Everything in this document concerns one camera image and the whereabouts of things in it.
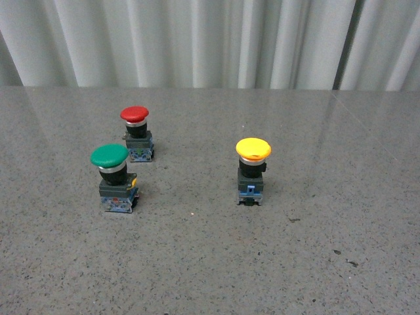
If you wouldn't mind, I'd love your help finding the yellow mushroom push button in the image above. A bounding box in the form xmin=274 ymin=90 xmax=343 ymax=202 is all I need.
xmin=236 ymin=137 xmax=272 ymax=206

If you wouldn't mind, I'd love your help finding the red mushroom push button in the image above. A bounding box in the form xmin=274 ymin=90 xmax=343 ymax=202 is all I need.
xmin=120 ymin=106 xmax=154 ymax=162

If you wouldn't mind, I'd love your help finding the white pleated curtain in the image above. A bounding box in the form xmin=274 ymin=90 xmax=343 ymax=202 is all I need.
xmin=1 ymin=1 xmax=419 ymax=91

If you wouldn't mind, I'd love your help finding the green mushroom push button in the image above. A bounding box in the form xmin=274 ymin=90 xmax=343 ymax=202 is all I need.
xmin=90 ymin=144 xmax=138 ymax=213

